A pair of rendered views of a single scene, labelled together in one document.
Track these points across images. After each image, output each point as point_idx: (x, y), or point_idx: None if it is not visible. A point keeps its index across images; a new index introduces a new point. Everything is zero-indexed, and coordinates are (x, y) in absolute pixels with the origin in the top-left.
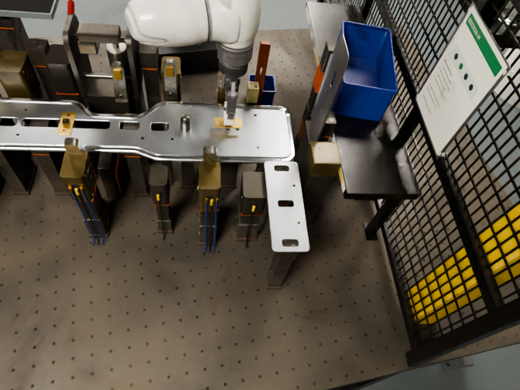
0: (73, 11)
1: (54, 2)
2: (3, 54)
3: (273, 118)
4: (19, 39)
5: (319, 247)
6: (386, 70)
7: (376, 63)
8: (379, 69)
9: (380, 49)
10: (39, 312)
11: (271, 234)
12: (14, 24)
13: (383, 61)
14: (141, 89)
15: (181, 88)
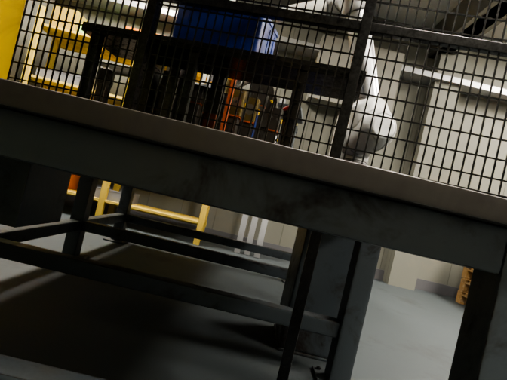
0: (287, 106)
1: (287, 104)
2: None
3: (203, 87)
4: (281, 130)
5: None
6: (217, 22)
7: (247, 48)
8: (231, 40)
9: (257, 35)
10: None
11: (118, 72)
12: (284, 121)
13: (234, 29)
14: (259, 138)
15: (247, 117)
